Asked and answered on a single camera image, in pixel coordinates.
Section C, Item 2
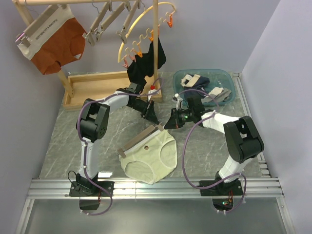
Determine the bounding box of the wooden drying rack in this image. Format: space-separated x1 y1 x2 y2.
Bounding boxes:
12 0 158 111

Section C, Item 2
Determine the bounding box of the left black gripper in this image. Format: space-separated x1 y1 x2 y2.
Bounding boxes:
128 99 159 125

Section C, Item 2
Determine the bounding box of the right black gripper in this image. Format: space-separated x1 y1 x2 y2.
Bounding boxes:
164 107 195 129

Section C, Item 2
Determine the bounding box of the navy blue underwear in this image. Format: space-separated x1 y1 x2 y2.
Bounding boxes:
180 74 210 98

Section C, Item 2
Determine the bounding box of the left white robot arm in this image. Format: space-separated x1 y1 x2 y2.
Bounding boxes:
74 83 160 196

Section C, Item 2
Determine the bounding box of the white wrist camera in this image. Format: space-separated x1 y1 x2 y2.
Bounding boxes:
172 93 183 110
147 85 158 101

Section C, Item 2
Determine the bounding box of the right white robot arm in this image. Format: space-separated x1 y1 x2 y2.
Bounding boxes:
164 94 264 195

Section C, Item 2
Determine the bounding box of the beige hanger with orange underwear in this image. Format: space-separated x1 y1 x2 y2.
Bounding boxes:
15 4 68 47

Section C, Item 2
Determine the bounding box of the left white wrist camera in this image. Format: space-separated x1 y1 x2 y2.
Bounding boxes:
147 85 158 101

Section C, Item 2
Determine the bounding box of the yellow curved clip hanger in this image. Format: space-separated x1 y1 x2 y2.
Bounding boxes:
117 1 176 70

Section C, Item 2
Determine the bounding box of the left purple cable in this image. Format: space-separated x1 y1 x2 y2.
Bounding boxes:
77 78 164 216

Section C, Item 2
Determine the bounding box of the pale yellow underwear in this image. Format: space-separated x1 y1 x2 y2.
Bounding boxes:
119 130 177 185

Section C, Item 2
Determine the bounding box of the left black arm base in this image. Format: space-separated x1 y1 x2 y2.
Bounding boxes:
69 180 114 211

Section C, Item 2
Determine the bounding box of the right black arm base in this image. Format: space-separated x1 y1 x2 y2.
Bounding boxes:
199 179 247 214

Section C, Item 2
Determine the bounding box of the grey underwear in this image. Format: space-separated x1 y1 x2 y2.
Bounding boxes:
201 87 232 104

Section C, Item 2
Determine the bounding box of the black underwear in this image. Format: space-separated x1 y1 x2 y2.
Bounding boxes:
127 42 154 88

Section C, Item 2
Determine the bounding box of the teal plastic basin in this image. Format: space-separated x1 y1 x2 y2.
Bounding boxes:
173 69 236 107

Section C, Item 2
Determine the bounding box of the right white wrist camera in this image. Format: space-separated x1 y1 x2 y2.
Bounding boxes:
172 93 183 110

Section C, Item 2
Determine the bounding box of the aluminium mounting rail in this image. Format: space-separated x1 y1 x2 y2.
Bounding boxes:
15 72 298 234

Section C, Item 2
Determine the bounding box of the orange white underwear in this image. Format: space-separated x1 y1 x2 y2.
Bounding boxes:
17 5 86 75

